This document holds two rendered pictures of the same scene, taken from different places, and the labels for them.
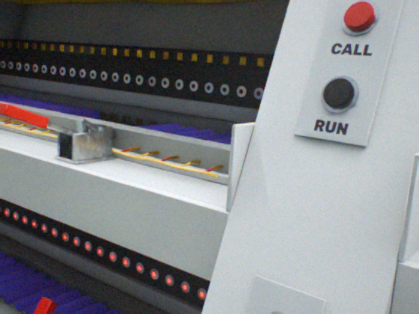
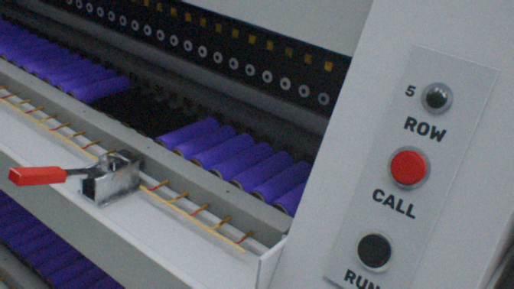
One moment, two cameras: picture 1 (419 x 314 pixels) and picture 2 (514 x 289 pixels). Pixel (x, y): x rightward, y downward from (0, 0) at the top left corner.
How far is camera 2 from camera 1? 16 cm
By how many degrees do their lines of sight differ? 17
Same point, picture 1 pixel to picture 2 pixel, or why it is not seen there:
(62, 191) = (87, 233)
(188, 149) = (219, 202)
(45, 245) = not seen: hidden behind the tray
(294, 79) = (330, 210)
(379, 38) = (426, 202)
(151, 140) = (180, 180)
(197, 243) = not seen: outside the picture
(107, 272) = not seen: hidden behind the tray
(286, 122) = (317, 257)
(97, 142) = (122, 178)
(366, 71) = (407, 235)
